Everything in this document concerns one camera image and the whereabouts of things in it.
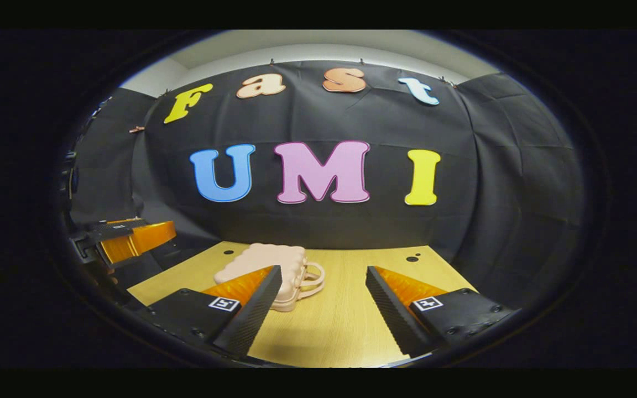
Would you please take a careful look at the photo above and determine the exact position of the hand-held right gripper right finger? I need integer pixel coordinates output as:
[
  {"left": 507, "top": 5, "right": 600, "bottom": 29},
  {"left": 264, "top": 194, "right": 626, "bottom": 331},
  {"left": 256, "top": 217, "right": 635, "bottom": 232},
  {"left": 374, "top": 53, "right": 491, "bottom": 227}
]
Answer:
[{"left": 366, "top": 265, "right": 518, "bottom": 359}]

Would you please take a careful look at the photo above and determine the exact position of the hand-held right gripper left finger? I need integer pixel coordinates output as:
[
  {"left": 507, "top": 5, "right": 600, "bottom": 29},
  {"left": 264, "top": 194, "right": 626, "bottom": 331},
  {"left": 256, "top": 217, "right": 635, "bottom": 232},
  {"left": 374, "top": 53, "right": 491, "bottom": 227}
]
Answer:
[{"left": 136, "top": 265, "right": 283, "bottom": 358}]

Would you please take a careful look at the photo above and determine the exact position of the beige hard-shell suitcase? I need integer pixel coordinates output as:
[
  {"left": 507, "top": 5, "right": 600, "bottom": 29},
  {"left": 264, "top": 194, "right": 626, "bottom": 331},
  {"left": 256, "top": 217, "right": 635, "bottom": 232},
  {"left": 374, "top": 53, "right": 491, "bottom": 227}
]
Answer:
[{"left": 213, "top": 243, "right": 326, "bottom": 313}]

